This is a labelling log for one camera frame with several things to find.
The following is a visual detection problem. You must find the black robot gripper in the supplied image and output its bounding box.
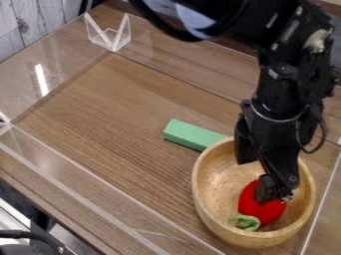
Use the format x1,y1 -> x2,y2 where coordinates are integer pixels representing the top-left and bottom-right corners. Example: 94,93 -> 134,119
234,99 -> 324,205

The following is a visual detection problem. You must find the red plush fruit green stem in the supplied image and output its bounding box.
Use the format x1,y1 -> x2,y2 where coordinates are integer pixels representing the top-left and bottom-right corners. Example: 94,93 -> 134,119
227,179 -> 286,232

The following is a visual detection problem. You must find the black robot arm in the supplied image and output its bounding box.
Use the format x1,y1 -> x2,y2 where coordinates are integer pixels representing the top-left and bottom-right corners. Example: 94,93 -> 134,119
128,0 -> 340,203

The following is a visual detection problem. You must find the wooden bowl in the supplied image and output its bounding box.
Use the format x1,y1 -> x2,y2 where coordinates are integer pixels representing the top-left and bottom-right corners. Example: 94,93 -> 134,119
191,137 -> 316,249

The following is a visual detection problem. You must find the green foam block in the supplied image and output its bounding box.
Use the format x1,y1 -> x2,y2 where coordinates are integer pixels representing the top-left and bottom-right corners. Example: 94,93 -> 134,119
163,119 -> 226,151

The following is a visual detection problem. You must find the clear acrylic enclosure wall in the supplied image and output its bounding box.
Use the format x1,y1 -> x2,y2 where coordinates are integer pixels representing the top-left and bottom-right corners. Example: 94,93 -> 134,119
0,18 -> 341,255

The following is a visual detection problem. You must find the clear acrylic corner bracket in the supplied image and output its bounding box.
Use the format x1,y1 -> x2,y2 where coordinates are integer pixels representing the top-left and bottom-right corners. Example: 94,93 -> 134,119
84,13 -> 131,52

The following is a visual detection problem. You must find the black cable bottom left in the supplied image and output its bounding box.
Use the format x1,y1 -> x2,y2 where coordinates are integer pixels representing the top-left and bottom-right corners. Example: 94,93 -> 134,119
0,229 -> 66,255

